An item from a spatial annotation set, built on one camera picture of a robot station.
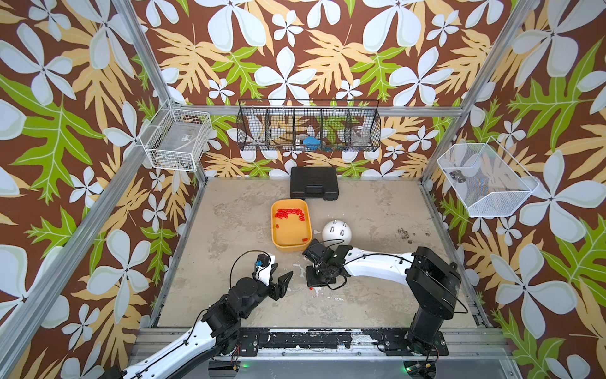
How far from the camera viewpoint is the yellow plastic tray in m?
0.98

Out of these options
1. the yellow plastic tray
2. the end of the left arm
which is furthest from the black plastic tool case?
the end of the left arm

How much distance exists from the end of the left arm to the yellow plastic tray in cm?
21

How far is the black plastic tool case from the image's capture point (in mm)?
1099

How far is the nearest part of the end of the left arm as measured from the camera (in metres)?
0.70

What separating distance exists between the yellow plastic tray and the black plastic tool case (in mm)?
46

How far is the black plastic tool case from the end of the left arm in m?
0.44

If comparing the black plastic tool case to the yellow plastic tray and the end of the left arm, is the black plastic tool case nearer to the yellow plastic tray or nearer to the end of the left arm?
the yellow plastic tray
